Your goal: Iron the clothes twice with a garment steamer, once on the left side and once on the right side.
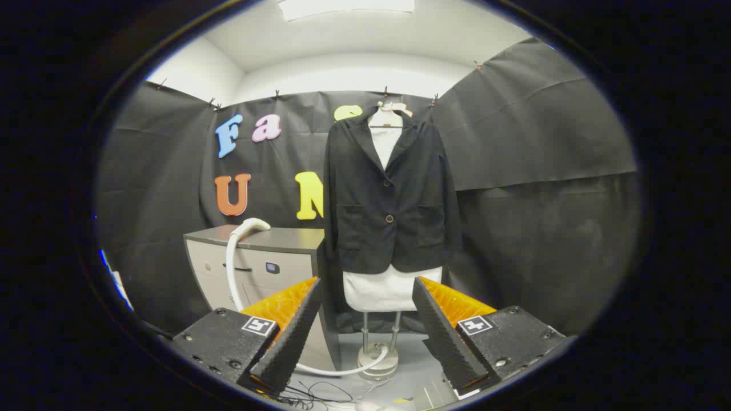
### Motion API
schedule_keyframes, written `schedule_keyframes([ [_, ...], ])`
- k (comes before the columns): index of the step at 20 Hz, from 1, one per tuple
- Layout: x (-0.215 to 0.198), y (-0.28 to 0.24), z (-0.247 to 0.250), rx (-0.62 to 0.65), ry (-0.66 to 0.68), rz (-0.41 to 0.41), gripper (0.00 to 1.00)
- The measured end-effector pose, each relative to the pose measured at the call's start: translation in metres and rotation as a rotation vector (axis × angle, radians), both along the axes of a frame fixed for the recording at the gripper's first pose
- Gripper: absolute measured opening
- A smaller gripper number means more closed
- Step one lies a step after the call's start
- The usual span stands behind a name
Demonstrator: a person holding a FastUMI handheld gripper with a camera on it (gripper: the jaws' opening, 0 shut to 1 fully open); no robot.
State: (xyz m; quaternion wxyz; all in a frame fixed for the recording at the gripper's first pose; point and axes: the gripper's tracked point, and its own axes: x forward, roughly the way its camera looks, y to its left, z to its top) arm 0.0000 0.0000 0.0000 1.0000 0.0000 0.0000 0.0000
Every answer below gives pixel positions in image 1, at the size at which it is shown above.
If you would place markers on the black backdrop cloth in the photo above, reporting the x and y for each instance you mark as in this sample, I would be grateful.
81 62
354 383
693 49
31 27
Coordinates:
542 228

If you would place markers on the grey cabinet with dark top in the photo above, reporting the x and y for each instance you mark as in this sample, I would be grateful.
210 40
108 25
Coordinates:
285 240

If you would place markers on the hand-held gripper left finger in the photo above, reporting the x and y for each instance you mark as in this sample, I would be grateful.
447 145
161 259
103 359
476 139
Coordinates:
288 342

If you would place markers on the ceiling light panel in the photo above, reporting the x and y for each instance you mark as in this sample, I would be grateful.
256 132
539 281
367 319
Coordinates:
342 7

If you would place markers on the black blazer jacket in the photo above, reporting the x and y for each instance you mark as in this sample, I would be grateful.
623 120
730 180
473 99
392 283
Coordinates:
365 200

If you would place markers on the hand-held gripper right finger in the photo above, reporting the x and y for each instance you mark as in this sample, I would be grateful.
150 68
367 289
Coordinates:
440 337

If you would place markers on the garment steamer base with poles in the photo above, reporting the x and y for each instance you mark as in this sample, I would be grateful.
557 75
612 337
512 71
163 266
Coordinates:
377 365

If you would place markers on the white padded ironing board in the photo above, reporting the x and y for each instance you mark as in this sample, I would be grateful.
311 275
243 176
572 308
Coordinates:
388 291

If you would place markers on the white plastic hanger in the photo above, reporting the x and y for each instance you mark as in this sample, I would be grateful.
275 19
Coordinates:
385 120

